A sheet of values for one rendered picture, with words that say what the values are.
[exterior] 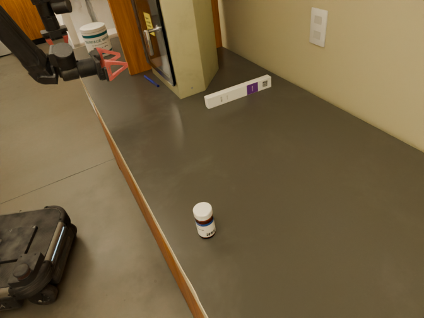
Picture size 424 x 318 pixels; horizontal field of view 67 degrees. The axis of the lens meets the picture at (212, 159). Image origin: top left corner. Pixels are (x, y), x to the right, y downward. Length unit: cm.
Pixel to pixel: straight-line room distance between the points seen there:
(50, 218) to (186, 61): 125
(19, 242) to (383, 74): 182
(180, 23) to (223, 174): 56
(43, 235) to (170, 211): 125
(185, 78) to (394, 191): 79
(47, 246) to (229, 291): 138
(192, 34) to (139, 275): 127
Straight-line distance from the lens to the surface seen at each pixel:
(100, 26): 186
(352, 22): 109
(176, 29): 118
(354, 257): 73
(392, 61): 103
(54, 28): 153
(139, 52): 156
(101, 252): 207
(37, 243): 197
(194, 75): 126
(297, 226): 76
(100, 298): 190
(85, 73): 115
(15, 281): 181
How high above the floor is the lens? 153
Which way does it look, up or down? 39 degrees down
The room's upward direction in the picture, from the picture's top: 9 degrees counter-clockwise
